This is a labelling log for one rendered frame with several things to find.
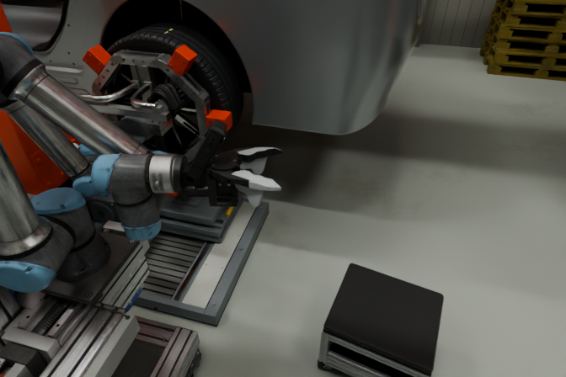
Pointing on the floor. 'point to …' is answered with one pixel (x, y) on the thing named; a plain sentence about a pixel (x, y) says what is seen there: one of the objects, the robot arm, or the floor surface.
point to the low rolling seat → (381, 326)
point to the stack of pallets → (527, 33)
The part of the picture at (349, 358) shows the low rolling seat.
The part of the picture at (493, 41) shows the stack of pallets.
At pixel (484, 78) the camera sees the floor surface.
